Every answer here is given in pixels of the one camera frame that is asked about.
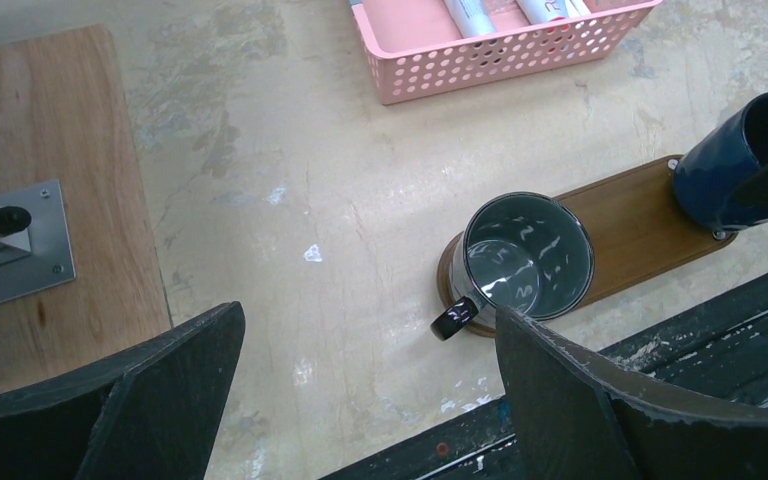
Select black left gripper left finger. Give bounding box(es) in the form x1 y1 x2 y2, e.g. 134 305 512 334
0 302 246 479

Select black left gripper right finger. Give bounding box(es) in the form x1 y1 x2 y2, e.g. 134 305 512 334
495 307 768 479

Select navy blue mug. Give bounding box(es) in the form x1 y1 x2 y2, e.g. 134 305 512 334
672 92 768 232

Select oval dark wooden tray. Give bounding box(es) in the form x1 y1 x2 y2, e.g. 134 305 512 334
435 154 738 339

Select dark green grey mug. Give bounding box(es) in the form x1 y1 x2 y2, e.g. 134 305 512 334
430 192 595 341

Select white grey toothpaste tube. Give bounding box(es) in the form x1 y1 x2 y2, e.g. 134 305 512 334
443 0 497 38

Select pink perforated plastic basket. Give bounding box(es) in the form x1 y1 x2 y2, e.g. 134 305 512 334
350 1 657 105

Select white red toothpaste tube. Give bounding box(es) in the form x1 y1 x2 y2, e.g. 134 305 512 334
516 0 591 25

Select light wooden base board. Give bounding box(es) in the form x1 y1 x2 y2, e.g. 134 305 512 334
0 25 171 394

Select metal shelf bracket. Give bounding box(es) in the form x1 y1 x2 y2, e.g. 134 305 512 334
0 179 76 304

